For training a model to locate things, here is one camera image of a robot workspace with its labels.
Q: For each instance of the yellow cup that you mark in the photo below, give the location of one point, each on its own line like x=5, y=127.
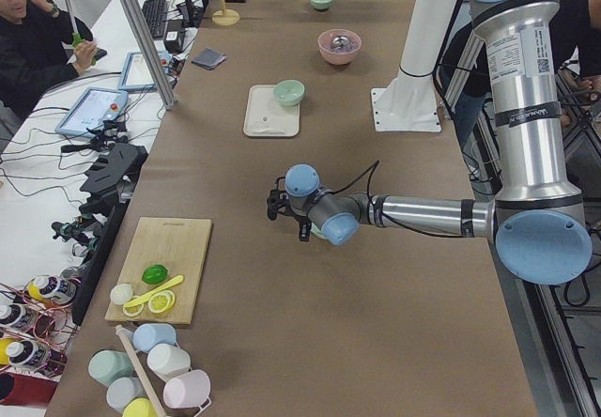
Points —
x=139, y=407

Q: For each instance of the lemon slice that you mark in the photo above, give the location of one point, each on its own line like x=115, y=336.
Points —
x=132, y=310
x=161, y=302

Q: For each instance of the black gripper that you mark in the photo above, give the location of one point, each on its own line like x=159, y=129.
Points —
x=303, y=225

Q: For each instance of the black keyboard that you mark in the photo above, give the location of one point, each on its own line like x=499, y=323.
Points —
x=155, y=14

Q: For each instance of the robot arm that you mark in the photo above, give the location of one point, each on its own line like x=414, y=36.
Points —
x=536, y=220

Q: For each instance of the grey purple folded cloths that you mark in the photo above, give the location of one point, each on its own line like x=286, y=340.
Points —
x=209, y=59

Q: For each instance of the grey green cup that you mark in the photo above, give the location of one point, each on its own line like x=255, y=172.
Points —
x=122, y=391

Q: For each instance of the blue tablet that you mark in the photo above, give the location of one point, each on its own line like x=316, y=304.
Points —
x=135, y=75
x=94, y=107

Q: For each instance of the blue tablet near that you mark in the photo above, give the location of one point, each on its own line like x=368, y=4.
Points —
x=94, y=107

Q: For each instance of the black holder stand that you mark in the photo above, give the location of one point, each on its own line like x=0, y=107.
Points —
x=105, y=185

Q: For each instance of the light blue cup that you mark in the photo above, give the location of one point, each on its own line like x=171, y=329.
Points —
x=149, y=335

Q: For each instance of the aluminium frame post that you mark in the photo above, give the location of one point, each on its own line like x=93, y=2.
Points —
x=135, y=17

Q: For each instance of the yellow plastic knife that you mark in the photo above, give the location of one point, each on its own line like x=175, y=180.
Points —
x=146, y=297

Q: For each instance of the yellow sauce bottle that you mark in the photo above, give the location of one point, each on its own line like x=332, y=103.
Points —
x=57, y=290

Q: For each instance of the cream rabbit tray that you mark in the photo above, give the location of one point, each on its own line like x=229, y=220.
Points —
x=265, y=117

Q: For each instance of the front lemon slice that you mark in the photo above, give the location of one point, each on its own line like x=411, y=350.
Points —
x=161, y=302

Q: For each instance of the wooden mug tree stand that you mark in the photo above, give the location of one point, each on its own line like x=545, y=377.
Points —
x=224, y=16

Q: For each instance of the person in black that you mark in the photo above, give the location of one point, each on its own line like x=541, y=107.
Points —
x=33, y=57

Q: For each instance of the rear lemon slice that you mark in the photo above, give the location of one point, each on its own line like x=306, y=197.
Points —
x=132, y=310

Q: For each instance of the blue tablet far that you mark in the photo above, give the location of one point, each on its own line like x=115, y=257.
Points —
x=135, y=75

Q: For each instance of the green lime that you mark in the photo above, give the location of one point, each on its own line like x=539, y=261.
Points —
x=154, y=274

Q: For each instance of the sage green cup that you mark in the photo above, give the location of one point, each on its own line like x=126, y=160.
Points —
x=106, y=366

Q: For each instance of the metal ice scoop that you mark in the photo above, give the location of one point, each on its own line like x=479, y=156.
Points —
x=341, y=43

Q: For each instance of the bamboo cutting board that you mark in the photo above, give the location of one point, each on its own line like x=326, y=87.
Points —
x=167, y=252

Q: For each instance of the white cup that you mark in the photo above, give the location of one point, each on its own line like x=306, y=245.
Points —
x=168, y=361

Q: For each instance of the green bowl on tray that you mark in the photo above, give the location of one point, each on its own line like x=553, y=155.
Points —
x=289, y=92

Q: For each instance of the pink bowl with ice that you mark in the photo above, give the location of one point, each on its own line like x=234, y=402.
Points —
x=338, y=58

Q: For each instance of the pink cup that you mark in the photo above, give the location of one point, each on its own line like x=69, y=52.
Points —
x=188, y=390

